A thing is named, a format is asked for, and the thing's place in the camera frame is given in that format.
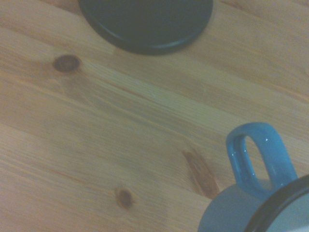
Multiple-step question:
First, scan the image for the light blue enamel mug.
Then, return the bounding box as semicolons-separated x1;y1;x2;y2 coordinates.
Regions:
197;122;309;232

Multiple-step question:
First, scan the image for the wooden mug tree black base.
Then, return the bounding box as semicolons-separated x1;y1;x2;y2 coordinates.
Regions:
79;0;214;56

